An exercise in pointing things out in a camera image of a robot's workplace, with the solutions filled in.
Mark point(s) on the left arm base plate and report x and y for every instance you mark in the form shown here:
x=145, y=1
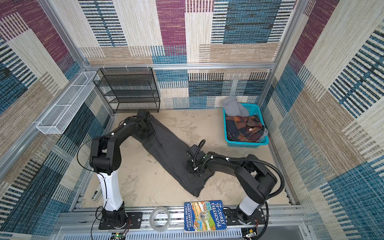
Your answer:
x=118, y=221

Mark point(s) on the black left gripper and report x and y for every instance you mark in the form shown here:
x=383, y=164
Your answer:
x=151, y=131

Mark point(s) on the black wire shelf rack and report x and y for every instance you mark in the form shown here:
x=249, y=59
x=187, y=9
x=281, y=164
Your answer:
x=127, y=90

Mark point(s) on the treehouse paperback book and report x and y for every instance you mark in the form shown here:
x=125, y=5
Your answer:
x=204, y=216

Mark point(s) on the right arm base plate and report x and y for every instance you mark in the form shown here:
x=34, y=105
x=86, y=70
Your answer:
x=236, y=217

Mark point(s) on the clear tape roll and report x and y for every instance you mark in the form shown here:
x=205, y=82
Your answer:
x=160, y=219

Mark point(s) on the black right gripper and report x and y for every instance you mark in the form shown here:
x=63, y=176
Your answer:
x=190, y=168

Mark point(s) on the white wire mesh tray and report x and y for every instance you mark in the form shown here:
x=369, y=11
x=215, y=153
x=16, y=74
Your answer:
x=60, y=115

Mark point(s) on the dark grey pinstripe shirt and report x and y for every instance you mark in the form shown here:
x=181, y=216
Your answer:
x=171, y=153

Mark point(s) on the plaid red brown shirt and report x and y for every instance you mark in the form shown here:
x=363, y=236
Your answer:
x=245, y=129

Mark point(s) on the light grey shirt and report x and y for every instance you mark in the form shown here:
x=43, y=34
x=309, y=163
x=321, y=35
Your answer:
x=233, y=108

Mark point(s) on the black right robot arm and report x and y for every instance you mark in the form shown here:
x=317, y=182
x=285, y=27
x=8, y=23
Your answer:
x=260, y=180

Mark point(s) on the teal plastic laundry basket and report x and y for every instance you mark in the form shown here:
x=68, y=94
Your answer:
x=253, y=109

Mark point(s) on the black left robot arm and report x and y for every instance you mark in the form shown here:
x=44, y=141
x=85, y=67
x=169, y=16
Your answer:
x=106, y=159

